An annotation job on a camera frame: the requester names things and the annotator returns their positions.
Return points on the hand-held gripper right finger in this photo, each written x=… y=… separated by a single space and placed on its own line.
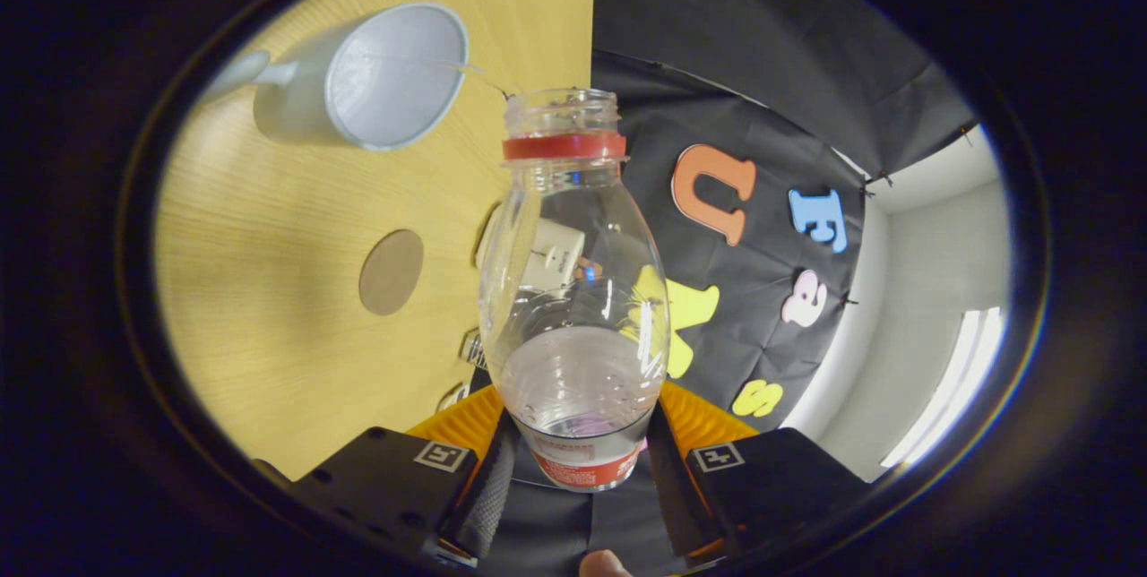
x=780 y=487

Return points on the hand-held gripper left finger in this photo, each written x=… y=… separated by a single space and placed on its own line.
x=385 y=478

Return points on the round brown coaster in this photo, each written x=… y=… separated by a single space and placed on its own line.
x=392 y=272

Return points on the clear plastic bottle red label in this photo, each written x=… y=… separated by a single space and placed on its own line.
x=573 y=201

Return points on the white food tray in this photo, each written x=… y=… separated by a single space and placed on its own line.
x=452 y=400

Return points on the large ceiling light panel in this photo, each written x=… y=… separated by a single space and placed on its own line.
x=959 y=380

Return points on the wooden table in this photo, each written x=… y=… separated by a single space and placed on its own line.
x=269 y=290

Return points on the white toaster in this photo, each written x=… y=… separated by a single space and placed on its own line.
x=487 y=241

